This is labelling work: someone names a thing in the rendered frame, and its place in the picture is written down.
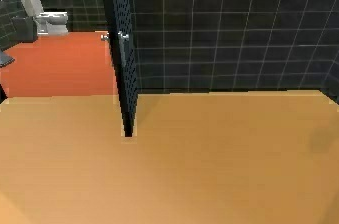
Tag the white toilet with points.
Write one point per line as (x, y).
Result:
(51, 20)

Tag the black dotted room door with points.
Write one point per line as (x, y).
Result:
(125, 70)

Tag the dark grey bin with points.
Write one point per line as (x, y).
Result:
(24, 28)

